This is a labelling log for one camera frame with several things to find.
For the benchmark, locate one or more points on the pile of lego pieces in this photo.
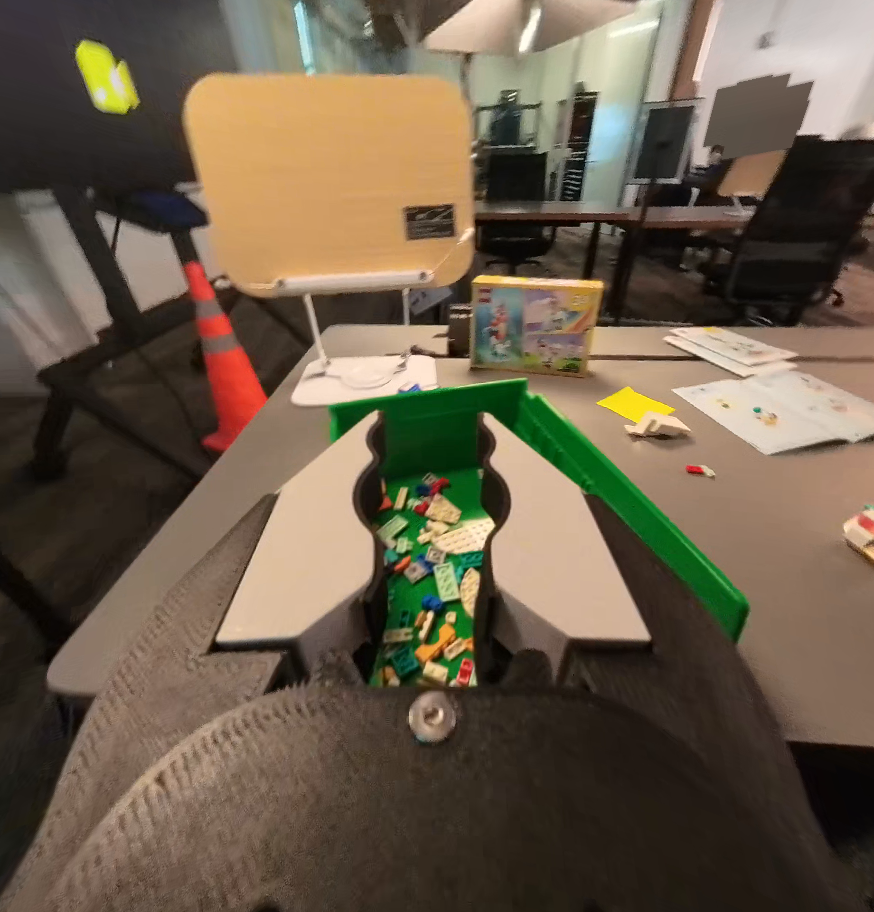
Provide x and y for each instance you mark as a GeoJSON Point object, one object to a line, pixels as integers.
{"type": "Point", "coordinates": [426, 541]}

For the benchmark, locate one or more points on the black standing desk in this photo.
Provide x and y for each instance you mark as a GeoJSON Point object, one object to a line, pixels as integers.
{"type": "Point", "coordinates": [88, 149]}

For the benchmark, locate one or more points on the yellow lego set box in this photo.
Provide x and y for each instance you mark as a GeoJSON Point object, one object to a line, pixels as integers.
{"type": "Point", "coordinates": [536, 324]}

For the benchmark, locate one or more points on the bright yellow object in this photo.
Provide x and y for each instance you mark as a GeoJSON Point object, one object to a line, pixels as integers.
{"type": "Point", "coordinates": [106, 78]}

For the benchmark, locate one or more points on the dark wooden desk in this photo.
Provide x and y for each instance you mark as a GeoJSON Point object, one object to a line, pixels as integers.
{"type": "Point", "coordinates": [551, 211]}

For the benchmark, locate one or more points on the yellow paper sheet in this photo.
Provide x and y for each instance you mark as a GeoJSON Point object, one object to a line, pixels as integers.
{"type": "Point", "coordinates": [632, 402]}

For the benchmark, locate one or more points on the orange traffic cone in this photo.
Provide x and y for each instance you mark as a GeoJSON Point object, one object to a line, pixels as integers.
{"type": "Point", "coordinates": [223, 356]}

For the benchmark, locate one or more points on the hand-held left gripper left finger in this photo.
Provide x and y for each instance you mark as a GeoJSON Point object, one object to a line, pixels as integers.
{"type": "Point", "coordinates": [301, 563]}

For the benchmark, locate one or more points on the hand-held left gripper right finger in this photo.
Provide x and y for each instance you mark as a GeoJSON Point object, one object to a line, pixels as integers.
{"type": "Point", "coordinates": [558, 563]}

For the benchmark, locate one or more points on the wooden tablet stand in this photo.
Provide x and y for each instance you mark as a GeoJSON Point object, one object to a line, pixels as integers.
{"type": "Point", "coordinates": [323, 178]}

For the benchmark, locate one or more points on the black mesh office chair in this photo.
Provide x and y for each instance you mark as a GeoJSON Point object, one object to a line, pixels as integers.
{"type": "Point", "coordinates": [793, 235]}

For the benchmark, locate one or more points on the black panel on stand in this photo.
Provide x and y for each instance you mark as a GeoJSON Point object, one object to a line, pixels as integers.
{"type": "Point", "coordinates": [664, 142]}

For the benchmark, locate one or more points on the green plastic bin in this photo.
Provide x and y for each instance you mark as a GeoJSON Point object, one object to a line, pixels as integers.
{"type": "Point", "coordinates": [622, 499]}

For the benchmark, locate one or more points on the multicolour lego assembly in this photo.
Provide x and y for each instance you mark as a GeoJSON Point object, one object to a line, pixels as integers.
{"type": "Point", "coordinates": [867, 531]}

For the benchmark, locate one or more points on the open instruction booklet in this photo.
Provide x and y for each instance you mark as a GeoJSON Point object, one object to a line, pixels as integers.
{"type": "Point", "coordinates": [786, 413]}

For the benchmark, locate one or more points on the white lego assembly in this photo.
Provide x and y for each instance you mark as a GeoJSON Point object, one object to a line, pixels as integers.
{"type": "Point", "coordinates": [657, 425]}

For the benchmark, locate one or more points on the small black box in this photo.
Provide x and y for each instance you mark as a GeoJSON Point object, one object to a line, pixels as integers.
{"type": "Point", "coordinates": [459, 328]}

